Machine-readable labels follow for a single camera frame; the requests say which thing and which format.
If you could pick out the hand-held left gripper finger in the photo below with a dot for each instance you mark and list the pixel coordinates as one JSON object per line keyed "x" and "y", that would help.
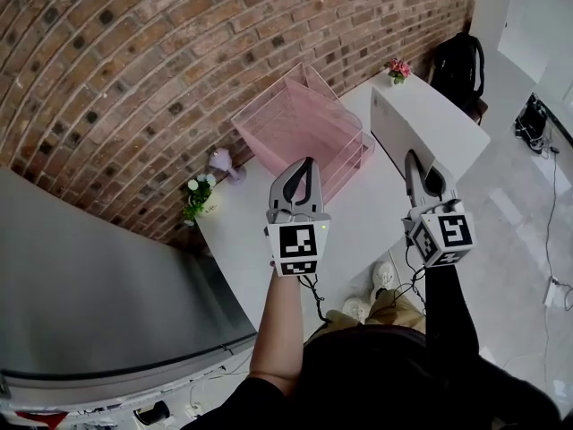
{"x": 278, "y": 188}
{"x": 316, "y": 186}

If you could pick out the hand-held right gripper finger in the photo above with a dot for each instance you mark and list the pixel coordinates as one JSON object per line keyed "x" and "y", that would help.
{"x": 415, "y": 177}
{"x": 449, "y": 186}

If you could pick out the person's right forearm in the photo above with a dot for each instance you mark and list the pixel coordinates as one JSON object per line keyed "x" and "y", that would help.
{"x": 447, "y": 312}

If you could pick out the person's white shoe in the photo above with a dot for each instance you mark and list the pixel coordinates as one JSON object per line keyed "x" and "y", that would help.
{"x": 355, "y": 308}
{"x": 383, "y": 278}

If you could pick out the person's black shirt torso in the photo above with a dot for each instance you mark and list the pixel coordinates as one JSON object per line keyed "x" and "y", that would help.
{"x": 380, "y": 383}

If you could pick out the white power strip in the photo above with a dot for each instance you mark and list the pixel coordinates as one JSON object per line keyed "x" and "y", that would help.
{"x": 551, "y": 290}

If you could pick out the purple mushroom lamp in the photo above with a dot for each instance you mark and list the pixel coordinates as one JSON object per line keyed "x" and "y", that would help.
{"x": 221, "y": 159}

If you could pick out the pink mesh desk organizer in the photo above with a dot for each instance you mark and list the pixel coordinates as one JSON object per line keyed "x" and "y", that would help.
{"x": 304, "y": 128}

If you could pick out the red object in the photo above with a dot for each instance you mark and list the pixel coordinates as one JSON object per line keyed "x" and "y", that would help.
{"x": 42, "y": 420}

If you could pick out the black backpack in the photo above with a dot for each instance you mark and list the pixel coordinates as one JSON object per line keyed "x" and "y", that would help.
{"x": 456, "y": 67}

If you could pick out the pink flower potted plant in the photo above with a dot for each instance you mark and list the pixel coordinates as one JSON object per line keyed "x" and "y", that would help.
{"x": 398, "y": 71}

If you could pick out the white door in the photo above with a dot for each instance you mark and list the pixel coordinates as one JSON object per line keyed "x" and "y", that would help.
{"x": 532, "y": 25}

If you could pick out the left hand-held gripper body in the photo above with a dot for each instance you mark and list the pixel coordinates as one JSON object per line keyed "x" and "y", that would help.
{"x": 297, "y": 240}

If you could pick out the person's left forearm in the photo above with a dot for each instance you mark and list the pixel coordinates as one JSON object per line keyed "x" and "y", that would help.
{"x": 279, "y": 329}

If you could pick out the white flower potted plant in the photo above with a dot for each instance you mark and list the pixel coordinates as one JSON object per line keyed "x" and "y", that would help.
{"x": 199, "y": 195}

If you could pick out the person's khaki trouser legs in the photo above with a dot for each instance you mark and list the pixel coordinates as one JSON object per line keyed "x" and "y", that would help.
{"x": 394, "y": 307}

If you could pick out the grey cabinet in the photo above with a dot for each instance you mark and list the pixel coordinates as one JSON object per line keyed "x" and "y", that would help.
{"x": 103, "y": 280}

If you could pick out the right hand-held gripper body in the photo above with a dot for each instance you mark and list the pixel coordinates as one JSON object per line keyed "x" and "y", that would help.
{"x": 447, "y": 235}

